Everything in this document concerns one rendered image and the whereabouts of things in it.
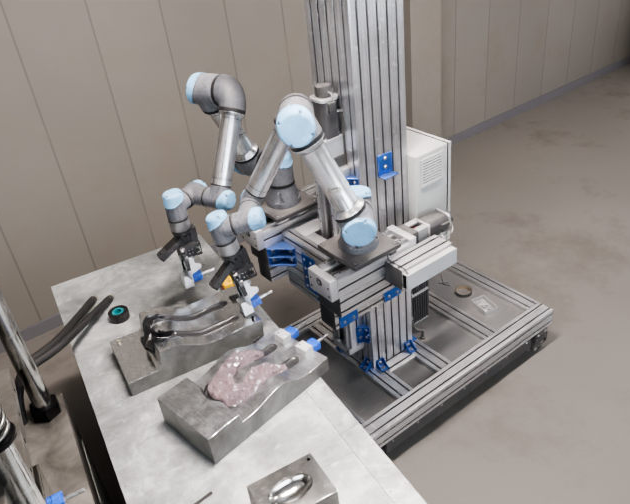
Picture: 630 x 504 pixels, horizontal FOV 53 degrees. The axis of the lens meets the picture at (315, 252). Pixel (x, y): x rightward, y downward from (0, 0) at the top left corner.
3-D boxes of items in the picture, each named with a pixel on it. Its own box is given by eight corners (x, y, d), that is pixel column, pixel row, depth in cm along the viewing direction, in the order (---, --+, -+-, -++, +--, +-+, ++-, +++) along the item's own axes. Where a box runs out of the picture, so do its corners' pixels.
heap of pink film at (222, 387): (257, 348, 217) (253, 331, 213) (293, 370, 206) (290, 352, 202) (198, 391, 203) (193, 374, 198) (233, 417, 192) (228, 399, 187)
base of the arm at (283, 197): (288, 189, 277) (285, 168, 272) (308, 200, 267) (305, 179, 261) (259, 201, 270) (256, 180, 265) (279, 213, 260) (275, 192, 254)
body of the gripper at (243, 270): (258, 277, 222) (247, 248, 217) (237, 288, 220) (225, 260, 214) (250, 269, 229) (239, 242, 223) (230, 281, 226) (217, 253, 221)
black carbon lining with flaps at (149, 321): (225, 303, 240) (221, 283, 235) (242, 325, 227) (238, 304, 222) (137, 338, 227) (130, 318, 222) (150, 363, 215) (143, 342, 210)
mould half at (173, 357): (237, 303, 250) (231, 276, 243) (264, 338, 230) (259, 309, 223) (114, 353, 232) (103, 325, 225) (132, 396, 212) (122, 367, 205)
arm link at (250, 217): (260, 196, 216) (230, 204, 217) (258, 212, 206) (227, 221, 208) (268, 215, 220) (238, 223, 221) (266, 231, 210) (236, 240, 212)
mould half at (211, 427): (277, 339, 229) (272, 315, 223) (329, 369, 213) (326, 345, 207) (164, 422, 201) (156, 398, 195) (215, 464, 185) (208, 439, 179)
